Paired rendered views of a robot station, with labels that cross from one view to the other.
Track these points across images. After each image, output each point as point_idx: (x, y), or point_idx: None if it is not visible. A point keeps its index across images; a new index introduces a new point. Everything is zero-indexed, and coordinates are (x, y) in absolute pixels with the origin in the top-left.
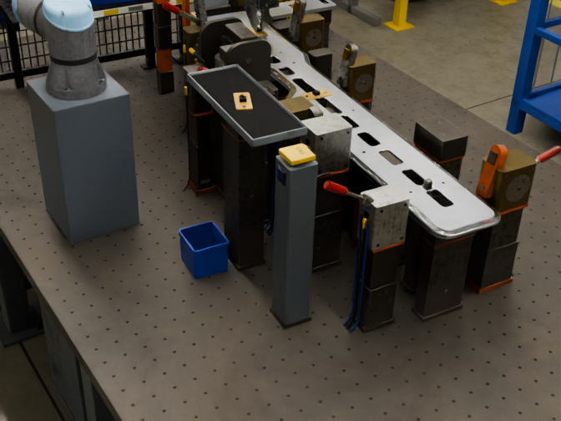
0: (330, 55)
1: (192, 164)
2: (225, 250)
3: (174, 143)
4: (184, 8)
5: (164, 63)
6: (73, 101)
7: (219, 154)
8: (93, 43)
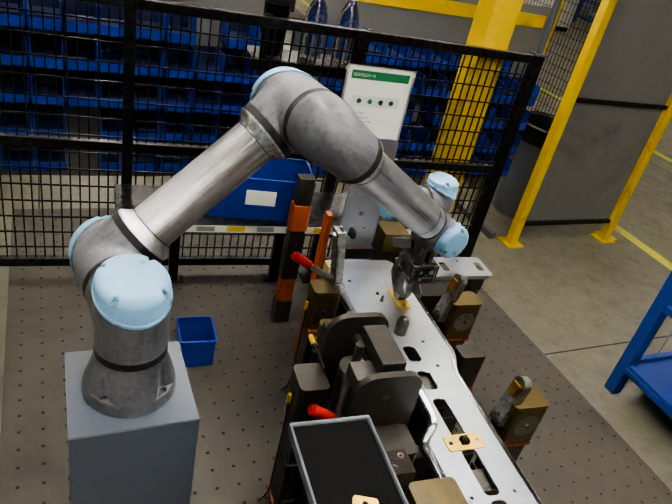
0: (482, 358)
1: (276, 475)
2: None
3: (267, 406)
4: (318, 254)
5: (283, 292)
6: (109, 419)
7: None
8: (161, 342)
